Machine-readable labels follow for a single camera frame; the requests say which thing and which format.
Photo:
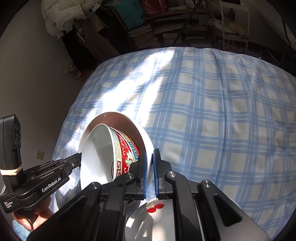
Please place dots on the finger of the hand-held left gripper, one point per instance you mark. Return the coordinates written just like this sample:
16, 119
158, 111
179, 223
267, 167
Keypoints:
74, 161

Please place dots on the white hanging duvet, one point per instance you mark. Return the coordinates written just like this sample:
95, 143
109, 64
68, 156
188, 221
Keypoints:
290, 34

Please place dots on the blue plaid tablecloth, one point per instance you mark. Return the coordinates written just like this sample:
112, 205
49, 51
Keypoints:
208, 104

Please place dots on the white bowl with cat print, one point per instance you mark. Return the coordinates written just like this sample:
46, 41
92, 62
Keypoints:
136, 134

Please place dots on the wooden shelf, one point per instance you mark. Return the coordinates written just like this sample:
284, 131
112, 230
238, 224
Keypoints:
175, 13

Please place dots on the teal bag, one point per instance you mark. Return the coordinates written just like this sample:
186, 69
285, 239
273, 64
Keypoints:
129, 11

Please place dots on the dark metal pole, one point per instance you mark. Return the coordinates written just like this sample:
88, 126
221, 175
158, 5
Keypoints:
187, 23

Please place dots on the person's left hand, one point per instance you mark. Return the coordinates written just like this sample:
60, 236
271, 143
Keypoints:
42, 213

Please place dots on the white wall socket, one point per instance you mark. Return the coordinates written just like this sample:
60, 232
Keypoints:
40, 154

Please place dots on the red patterned bag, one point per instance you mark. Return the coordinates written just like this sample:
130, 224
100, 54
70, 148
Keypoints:
155, 5

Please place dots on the beige trousers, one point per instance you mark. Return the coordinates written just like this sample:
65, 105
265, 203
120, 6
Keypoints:
99, 39

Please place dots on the white plastic bags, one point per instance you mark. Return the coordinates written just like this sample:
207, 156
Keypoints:
64, 16

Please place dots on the stack of books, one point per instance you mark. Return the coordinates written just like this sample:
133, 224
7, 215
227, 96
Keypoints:
143, 34

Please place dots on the white trolley cart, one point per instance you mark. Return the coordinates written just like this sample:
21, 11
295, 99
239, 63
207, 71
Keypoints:
233, 36

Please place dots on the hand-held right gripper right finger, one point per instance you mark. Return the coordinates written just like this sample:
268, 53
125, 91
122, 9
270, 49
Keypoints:
156, 178

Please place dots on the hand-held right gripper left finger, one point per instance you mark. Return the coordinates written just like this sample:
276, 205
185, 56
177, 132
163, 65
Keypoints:
145, 176

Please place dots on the white cherry print plate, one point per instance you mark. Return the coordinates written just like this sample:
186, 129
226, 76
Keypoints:
148, 220

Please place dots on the black trousers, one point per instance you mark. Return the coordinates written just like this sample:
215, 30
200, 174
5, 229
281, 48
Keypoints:
78, 51

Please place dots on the red patterned bowl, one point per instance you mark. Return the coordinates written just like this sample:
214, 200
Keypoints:
124, 150

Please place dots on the clear plastic bag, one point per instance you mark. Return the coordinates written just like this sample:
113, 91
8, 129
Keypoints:
74, 69

